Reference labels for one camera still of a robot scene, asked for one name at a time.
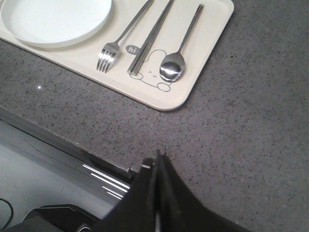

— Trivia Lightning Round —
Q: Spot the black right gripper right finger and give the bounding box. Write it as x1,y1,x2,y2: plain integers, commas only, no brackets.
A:
156,150,248,232

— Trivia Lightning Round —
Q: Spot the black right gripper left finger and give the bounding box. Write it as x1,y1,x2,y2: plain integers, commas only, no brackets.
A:
95,158,156,232

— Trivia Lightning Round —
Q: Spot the silver metal spoon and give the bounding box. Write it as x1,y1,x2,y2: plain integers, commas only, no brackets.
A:
159,4,204,82

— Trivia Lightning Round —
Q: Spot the silver metal fork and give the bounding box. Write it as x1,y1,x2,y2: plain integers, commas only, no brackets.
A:
96,0,154,73

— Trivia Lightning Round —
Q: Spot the white round plate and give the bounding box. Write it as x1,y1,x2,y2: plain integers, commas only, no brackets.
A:
0,0,112,48

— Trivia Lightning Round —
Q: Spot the black device below table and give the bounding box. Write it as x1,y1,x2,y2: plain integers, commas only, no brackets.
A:
4,204,99,232

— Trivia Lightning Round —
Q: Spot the cream rabbit serving tray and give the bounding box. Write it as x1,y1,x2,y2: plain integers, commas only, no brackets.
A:
0,0,234,110

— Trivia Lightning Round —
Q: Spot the black cable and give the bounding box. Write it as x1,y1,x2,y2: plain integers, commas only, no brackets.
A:
0,198,14,229

